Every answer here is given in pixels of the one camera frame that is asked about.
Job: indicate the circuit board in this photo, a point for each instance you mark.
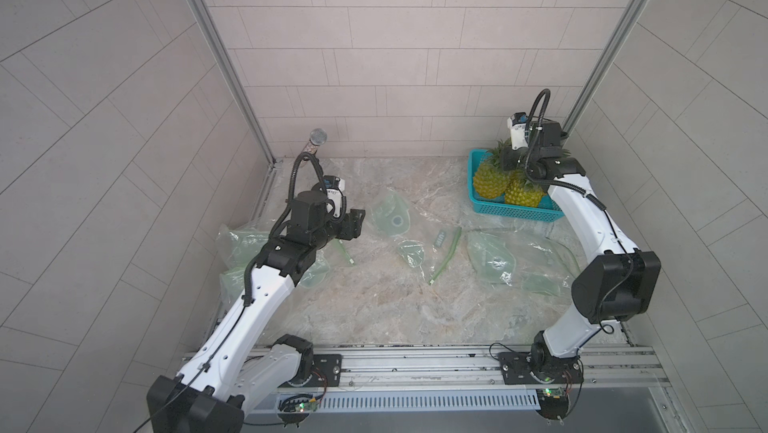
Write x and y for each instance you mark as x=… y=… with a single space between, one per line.
x=554 y=403
x=295 y=409

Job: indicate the orange pineapple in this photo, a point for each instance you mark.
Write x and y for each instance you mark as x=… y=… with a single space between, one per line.
x=502 y=148

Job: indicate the right circuit board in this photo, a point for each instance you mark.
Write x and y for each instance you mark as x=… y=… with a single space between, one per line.
x=554 y=403

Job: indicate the left circuit board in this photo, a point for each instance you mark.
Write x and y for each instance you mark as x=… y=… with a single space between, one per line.
x=295 y=409

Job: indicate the black microphone stand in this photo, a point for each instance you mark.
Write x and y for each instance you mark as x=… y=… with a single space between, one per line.
x=312 y=159

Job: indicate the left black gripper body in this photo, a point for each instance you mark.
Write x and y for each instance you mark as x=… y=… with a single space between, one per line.
x=351 y=224

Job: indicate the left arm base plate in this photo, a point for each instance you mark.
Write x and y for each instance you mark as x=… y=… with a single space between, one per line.
x=325 y=371

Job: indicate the yellow pineapple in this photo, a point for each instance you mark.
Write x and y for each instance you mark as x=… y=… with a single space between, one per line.
x=522 y=192

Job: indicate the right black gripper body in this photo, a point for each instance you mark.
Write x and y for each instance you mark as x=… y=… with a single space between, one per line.
x=517 y=154

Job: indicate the yellow pineapple zip bag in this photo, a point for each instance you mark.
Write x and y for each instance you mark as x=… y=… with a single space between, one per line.
x=523 y=261

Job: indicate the orange pineapple zip bag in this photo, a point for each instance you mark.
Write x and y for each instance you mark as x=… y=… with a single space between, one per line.
x=332 y=257

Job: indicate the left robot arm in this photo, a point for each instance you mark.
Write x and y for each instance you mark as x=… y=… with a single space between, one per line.
x=220 y=386

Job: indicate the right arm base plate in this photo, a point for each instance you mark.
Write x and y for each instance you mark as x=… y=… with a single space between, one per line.
x=522 y=368

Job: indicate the zip-top bag green pineapple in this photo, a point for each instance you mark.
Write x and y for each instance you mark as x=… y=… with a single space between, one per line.
x=236 y=249

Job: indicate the bagged pineapple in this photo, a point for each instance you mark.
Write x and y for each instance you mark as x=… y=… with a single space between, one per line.
x=490 y=181

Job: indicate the glitter silver microphone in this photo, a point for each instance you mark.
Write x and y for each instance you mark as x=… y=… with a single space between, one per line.
x=318 y=137

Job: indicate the aluminium mounting rail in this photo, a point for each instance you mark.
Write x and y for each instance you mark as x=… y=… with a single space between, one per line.
x=401 y=368

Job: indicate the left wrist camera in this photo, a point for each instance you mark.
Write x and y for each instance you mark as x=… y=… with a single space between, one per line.
x=336 y=200

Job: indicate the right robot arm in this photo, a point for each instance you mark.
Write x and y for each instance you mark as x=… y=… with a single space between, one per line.
x=619 y=279

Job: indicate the teal plastic basket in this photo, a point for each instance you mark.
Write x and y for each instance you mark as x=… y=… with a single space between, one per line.
x=547 y=210

